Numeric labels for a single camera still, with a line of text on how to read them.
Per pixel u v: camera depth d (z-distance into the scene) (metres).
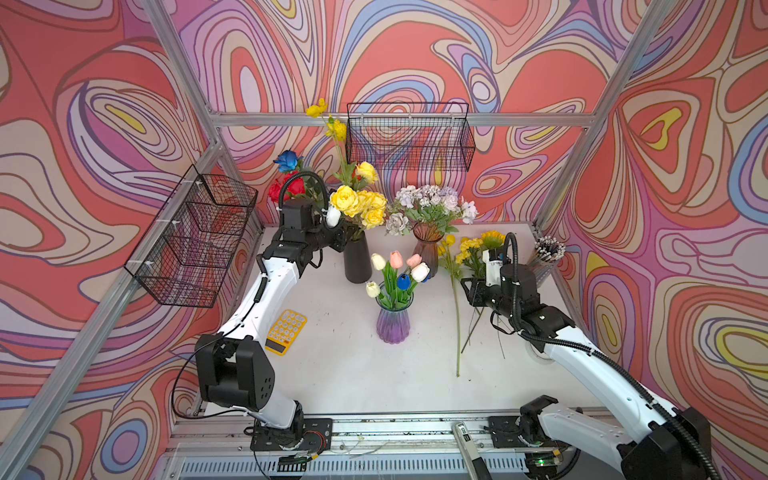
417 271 0.69
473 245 1.04
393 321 0.88
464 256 1.04
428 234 0.94
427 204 0.85
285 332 0.90
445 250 1.08
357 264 0.94
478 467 0.65
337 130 0.81
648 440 0.38
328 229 0.67
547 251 0.89
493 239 1.04
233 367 0.42
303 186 0.70
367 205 0.72
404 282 0.67
